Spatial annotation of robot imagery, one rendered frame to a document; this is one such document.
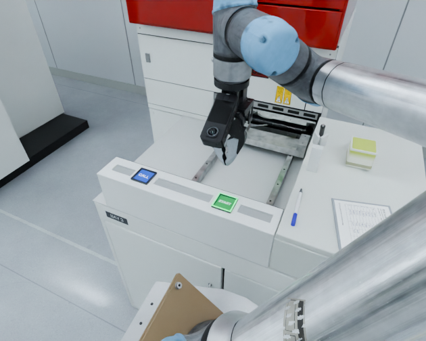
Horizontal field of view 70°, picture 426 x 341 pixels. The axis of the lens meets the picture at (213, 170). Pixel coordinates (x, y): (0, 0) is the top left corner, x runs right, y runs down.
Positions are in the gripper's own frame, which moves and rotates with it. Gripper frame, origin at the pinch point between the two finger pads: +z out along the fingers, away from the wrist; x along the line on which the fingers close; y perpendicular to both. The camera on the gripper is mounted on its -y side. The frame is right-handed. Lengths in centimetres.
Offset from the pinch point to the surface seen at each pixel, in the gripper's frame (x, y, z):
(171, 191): 15.4, -1.3, 14.6
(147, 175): 25.3, 1.4, 14.2
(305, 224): -21.3, 2.0, 14.2
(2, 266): 132, -13, 110
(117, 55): 214, 208, 70
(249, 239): -9.0, -3.9, 19.7
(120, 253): 41, -4, 55
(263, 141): 2, 45, 23
